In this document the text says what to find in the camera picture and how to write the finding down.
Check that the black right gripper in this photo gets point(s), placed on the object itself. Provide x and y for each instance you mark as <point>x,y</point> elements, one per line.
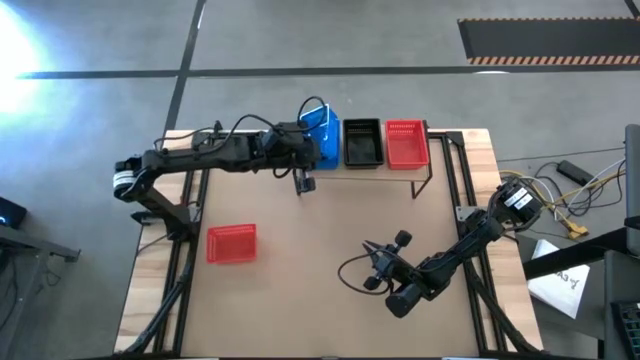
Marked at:
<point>392,262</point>

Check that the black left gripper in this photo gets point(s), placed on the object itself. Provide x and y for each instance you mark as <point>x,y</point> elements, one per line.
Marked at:
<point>285,155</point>

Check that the blue plastic slotted basket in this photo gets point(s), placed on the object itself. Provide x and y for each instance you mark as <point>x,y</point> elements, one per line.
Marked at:
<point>331,150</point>
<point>312,117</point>

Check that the black plastic slotted basket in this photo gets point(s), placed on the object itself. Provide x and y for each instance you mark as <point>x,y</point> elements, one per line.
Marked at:
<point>363,147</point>

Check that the red plastic slotted basket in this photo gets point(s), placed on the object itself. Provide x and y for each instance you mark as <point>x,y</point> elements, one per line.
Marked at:
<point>407,147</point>
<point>231,243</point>

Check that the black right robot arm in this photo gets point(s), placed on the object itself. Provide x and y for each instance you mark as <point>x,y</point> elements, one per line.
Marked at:
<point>475,235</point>

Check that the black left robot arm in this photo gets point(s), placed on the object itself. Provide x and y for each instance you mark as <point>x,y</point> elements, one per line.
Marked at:
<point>210,152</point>

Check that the white paper sheet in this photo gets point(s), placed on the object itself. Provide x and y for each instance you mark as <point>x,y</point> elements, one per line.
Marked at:
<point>560,285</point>

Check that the black desk leg beam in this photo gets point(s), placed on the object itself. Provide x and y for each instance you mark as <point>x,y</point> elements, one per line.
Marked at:
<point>575,260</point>

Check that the black power strip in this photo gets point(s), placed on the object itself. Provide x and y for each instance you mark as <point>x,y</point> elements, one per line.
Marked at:
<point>575,172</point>

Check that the black keyboard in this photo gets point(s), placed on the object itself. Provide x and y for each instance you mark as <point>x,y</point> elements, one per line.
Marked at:
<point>629,322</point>

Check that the black hazard striped floor mat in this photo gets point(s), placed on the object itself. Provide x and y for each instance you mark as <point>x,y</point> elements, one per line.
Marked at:
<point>550,40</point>

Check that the dark metal stand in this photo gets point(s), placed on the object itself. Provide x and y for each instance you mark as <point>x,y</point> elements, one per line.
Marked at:
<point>30,242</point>

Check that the black electronic device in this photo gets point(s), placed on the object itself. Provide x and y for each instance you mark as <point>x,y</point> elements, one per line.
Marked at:
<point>10,212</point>

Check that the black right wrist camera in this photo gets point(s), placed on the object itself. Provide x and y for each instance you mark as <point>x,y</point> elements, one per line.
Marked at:
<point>390,274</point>

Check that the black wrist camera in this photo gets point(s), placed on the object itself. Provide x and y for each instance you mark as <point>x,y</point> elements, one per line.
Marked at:
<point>285,136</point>
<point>390,274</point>

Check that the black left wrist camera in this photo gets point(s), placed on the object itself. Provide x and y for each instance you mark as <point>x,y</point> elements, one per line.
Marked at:
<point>285,136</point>

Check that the grey metal bracket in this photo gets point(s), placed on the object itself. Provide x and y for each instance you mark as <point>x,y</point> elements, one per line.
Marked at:
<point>467,214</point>

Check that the black aluminium rig frame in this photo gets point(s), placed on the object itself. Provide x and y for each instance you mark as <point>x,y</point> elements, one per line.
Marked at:
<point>186,300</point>

